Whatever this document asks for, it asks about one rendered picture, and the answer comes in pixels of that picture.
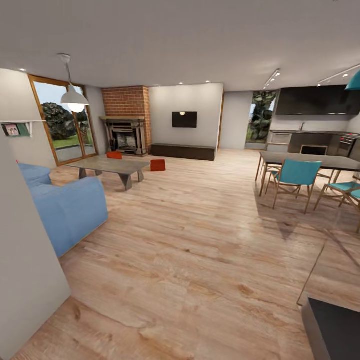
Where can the sofa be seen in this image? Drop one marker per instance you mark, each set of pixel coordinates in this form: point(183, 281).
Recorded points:
point(69, 213)

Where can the storage box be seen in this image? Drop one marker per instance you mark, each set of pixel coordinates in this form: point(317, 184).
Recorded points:
point(157, 165)
point(114, 155)

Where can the dishwasher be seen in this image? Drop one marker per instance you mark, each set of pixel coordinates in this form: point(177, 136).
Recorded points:
point(281, 138)

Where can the breakfast table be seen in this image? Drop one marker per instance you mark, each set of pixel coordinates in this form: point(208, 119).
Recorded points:
point(328, 162)

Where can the fixed window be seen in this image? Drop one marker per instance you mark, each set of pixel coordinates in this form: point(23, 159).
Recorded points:
point(263, 107)

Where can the door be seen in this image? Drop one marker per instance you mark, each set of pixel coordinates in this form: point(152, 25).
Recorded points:
point(69, 133)

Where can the stairs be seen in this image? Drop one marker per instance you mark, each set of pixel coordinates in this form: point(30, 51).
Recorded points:
point(330, 301)

